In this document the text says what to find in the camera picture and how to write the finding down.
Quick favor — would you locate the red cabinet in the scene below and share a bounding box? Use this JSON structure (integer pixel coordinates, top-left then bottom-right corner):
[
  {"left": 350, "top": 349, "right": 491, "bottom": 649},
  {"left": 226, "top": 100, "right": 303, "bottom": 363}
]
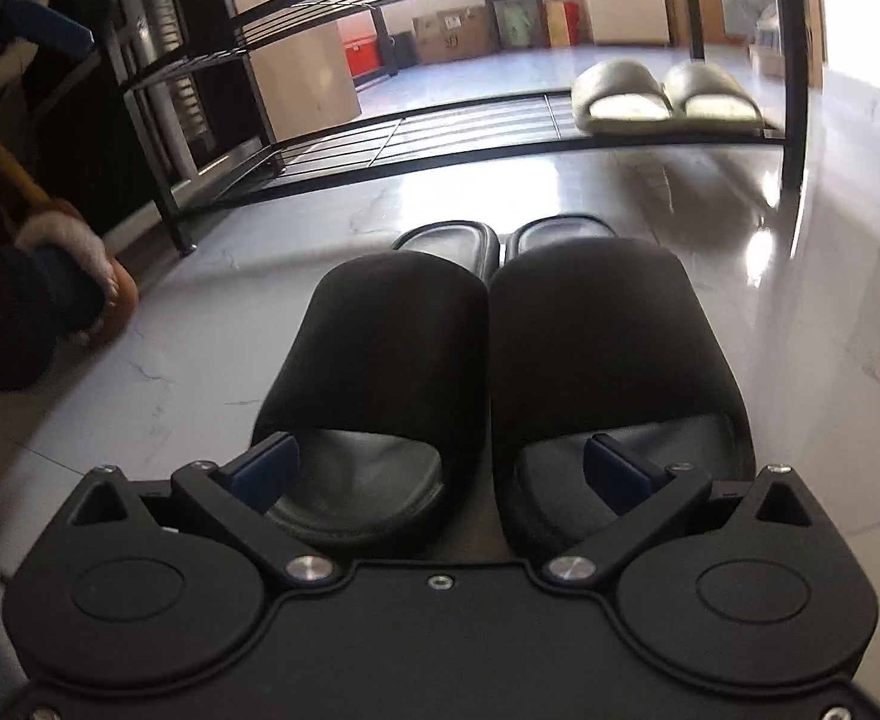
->
[{"left": 337, "top": 11, "right": 383, "bottom": 78}]

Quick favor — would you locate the beige slipper inner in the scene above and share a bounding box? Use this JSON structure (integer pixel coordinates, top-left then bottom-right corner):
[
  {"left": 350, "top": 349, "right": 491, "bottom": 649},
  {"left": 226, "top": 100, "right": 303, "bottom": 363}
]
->
[{"left": 570, "top": 59, "right": 674, "bottom": 135}]

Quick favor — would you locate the cardboard box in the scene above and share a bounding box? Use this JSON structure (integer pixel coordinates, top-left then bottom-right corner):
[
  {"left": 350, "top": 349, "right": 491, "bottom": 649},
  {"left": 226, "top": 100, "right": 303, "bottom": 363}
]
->
[{"left": 412, "top": 5, "right": 495, "bottom": 65}]

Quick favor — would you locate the black metal shoe rack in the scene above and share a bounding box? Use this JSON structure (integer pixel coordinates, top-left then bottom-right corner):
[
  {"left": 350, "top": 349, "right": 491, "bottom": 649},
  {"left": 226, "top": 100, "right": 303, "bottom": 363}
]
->
[{"left": 104, "top": 0, "right": 809, "bottom": 254}]

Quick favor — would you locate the dark trouser leg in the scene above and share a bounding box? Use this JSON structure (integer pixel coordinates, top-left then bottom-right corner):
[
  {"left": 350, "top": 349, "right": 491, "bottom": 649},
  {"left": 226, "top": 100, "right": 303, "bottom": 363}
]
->
[{"left": 0, "top": 110, "right": 112, "bottom": 403}]

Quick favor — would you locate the beige slipper near rack post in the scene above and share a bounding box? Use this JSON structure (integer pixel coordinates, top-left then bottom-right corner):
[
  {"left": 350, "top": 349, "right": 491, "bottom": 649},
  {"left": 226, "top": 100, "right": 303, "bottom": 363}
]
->
[{"left": 661, "top": 60, "right": 767, "bottom": 130}]

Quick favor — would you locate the black slipper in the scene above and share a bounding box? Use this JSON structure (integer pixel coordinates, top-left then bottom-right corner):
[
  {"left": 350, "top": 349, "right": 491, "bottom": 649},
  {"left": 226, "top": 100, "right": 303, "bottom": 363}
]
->
[
  {"left": 251, "top": 220, "right": 500, "bottom": 554},
  {"left": 488, "top": 215, "right": 755, "bottom": 561}
]

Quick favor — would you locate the brown fur-lined boot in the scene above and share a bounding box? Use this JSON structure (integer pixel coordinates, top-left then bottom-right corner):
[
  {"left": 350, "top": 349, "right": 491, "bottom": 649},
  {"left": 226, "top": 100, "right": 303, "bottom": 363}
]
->
[{"left": 15, "top": 202, "right": 139, "bottom": 348}]

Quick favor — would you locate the green framed box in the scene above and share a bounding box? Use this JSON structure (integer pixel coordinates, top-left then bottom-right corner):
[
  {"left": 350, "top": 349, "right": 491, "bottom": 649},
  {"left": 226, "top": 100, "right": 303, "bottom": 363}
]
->
[{"left": 485, "top": 0, "right": 549, "bottom": 52}]

